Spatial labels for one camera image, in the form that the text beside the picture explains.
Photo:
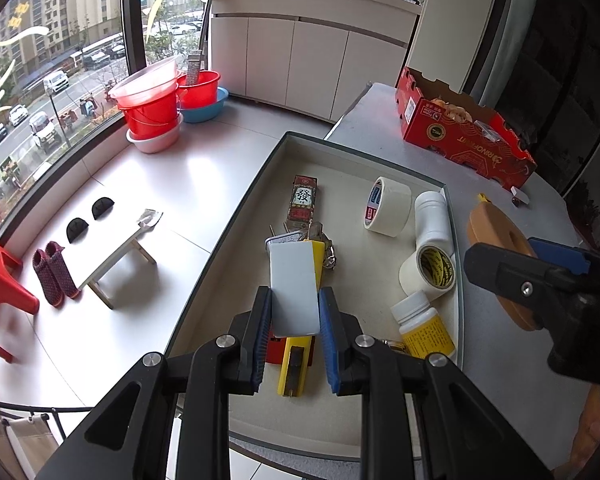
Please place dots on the grey rectangular card box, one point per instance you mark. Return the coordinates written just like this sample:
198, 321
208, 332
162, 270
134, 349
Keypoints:
292, 290

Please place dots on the tape roll red blue print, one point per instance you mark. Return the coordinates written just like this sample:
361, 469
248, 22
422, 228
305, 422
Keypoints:
392, 207

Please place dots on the red bucket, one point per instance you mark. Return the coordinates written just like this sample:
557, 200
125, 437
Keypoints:
150, 117

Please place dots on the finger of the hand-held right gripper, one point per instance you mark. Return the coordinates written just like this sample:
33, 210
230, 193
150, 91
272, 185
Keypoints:
562, 255
500, 270

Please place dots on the red black printed box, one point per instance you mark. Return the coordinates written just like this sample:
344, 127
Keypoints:
302, 200

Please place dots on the low white stool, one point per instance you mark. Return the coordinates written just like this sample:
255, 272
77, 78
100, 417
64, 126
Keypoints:
112, 262

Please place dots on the red plastic stool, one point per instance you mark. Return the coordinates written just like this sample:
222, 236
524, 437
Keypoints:
0, 290

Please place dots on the large white bottle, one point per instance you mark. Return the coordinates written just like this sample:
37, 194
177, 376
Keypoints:
432, 220

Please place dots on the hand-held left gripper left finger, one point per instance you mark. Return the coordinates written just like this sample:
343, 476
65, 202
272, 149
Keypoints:
262, 330

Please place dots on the small white bottle yellow label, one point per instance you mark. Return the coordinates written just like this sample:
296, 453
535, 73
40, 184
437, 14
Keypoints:
425, 332

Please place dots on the beige cloth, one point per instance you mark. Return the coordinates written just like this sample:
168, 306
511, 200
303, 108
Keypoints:
30, 440

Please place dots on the large yellow utility knife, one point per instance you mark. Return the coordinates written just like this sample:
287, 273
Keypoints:
292, 375

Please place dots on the red cardboard box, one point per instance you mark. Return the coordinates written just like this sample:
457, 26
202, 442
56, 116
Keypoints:
460, 135

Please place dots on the small yellow utility knife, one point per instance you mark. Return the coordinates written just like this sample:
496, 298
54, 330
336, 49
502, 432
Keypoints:
484, 199

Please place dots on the small red box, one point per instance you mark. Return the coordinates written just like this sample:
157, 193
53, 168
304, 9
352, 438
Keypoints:
275, 352

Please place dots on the white felt table cover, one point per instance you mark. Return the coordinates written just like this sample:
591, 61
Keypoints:
505, 385

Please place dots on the white balcony cabinet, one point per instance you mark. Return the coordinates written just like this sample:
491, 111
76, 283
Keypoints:
305, 55

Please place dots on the red basin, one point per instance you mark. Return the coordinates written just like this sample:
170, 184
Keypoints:
202, 87

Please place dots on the person's right hand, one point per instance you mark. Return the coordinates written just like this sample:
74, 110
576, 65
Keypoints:
592, 425

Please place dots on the pink translucent bucket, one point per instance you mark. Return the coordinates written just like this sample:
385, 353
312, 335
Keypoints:
145, 80

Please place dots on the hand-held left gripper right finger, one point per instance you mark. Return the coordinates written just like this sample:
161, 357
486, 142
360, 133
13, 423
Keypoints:
330, 340

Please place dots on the crumpled grey cloth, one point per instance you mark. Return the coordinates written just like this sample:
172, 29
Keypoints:
149, 219

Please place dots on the white basin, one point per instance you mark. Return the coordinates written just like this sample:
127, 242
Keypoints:
155, 143

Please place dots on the mop with metal pole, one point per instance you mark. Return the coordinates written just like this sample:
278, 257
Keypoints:
194, 67

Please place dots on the black half-round pad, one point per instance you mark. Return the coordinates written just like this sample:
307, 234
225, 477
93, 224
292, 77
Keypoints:
77, 229
102, 208

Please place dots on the grey plug adapter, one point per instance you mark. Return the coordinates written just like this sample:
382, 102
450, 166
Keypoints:
282, 241

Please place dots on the blue basin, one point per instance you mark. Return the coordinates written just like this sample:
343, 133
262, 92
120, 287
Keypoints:
207, 111

